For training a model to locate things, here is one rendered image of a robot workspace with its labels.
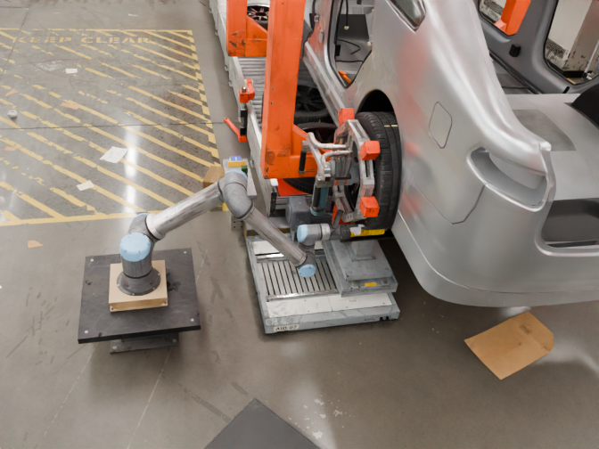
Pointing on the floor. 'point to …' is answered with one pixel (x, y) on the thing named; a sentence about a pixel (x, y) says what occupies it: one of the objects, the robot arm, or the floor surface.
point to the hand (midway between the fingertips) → (362, 224)
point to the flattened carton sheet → (512, 344)
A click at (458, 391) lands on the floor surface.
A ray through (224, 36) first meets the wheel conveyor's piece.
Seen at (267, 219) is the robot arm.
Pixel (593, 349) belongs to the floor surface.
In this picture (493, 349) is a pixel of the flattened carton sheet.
